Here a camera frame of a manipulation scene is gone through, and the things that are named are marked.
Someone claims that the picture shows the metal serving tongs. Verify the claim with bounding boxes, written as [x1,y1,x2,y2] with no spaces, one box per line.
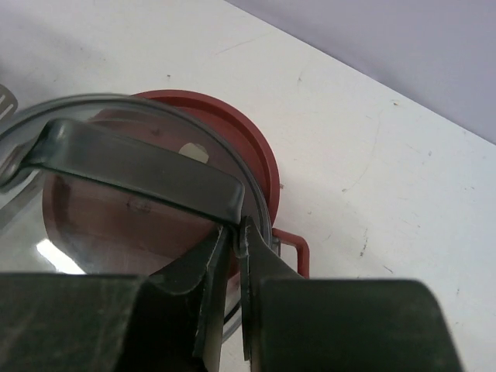
[0,84,19,133]

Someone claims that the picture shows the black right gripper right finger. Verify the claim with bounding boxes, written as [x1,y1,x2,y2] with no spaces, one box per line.
[236,216,463,371]

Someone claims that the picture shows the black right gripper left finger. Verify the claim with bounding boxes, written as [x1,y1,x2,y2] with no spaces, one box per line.
[1,227,229,371]

